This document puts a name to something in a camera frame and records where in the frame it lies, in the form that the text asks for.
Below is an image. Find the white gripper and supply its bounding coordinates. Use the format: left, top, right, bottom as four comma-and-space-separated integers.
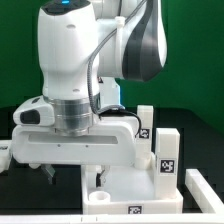
11, 116, 138, 187

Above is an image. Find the white desk tabletop tray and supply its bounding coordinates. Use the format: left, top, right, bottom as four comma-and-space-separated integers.
81, 158, 183, 215

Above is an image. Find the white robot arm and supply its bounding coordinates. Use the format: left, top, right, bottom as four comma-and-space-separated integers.
11, 0, 167, 169

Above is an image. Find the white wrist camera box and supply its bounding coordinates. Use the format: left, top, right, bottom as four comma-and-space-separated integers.
13, 96, 55, 126

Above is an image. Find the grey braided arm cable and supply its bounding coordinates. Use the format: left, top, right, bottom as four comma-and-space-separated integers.
86, 0, 144, 138

